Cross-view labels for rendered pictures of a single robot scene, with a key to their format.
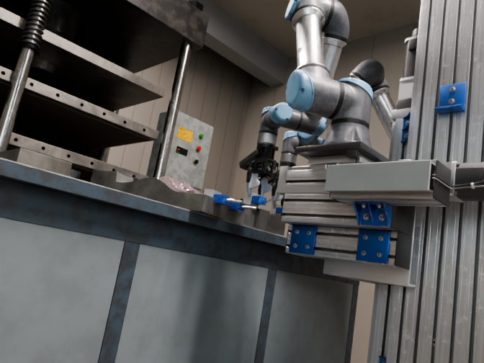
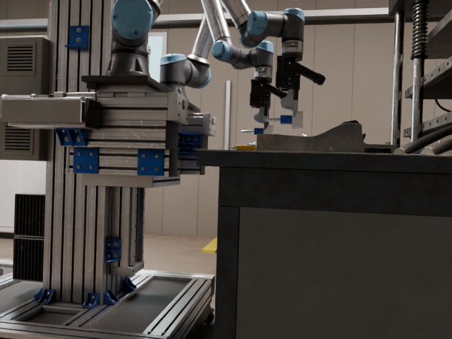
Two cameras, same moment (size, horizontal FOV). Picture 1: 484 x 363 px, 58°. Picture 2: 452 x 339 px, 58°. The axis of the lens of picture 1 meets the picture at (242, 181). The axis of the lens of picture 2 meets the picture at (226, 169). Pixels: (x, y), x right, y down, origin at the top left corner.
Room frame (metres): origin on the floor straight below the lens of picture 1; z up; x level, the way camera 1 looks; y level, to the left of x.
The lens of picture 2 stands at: (2.95, -1.20, 0.76)
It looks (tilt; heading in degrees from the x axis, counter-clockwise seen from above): 0 degrees down; 144
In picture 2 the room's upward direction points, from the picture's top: 2 degrees clockwise
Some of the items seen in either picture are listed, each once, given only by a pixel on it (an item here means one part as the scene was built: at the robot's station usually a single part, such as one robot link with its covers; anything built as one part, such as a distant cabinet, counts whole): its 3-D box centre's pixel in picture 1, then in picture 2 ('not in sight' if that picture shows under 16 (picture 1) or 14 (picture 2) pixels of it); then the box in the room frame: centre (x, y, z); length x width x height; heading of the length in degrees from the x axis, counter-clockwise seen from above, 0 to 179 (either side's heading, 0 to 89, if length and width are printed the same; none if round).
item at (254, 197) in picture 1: (261, 200); (257, 131); (1.63, -0.08, 0.91); 0.13 x 0.05 x 0.05; 44
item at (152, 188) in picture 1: (166, 196); not in sight; (1.55, 0.26, 0.85); 0.50 x 0.26 x 0.11; 61
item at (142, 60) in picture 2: not in sight; (128, 67); (1.62, -0.65, 1.09); 0.15 x 0.15 x 0.10
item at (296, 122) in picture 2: (284, 211); (283, 120); (1.91, -0.21, 0.93); 0.13 x 0.05 x 0.05; 44
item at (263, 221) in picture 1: (222, 213); (323, 143); (1.86, 0.06, 0.87); 0.50 x 0.26 x 0.14; 44
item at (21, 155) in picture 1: (32, 168); not in sight; (1.29, 0.63, 0.83); 0.20 x 0.15 x 0.07; 44
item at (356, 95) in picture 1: (350, 104); (173, 68); (1.27, -0.29, 1.20); 0.13 x 0.12 x 0.14; 104
